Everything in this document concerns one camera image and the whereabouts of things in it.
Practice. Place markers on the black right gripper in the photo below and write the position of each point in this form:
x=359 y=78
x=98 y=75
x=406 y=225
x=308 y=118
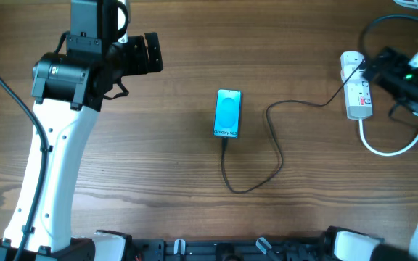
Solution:
x=396 y=61

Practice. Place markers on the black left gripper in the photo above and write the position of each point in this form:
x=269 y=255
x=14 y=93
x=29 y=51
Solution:
x=140 y=66

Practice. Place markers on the blue screen smartphone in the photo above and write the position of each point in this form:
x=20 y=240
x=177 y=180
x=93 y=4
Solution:
x=227 y=113

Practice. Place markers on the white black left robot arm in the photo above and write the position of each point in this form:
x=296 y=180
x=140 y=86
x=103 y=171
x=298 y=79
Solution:
x=69 y=86

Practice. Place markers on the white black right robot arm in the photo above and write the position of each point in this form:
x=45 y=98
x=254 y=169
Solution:
x=351 y=245

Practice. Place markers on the white usb charger adapter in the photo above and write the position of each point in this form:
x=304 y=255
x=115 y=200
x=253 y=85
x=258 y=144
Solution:
x=352 y=74

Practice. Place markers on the white power strip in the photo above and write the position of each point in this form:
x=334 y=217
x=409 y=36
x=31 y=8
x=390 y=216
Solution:
x=358 y=101

